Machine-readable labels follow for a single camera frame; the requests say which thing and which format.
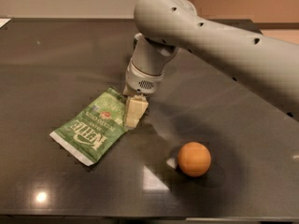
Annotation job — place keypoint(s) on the white paper sheet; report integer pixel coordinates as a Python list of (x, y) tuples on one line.
[(4, 22)]

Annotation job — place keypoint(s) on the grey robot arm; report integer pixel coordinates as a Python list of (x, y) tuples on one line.
[(265, 65)]

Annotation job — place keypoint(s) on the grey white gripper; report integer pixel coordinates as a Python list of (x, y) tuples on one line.
[(140, 82)]

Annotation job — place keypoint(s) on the orange fruit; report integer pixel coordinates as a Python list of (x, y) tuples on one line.
[(194, 159)]

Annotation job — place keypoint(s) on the green jalapeno chip bag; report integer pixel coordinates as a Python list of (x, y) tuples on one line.
[(91, 133)]

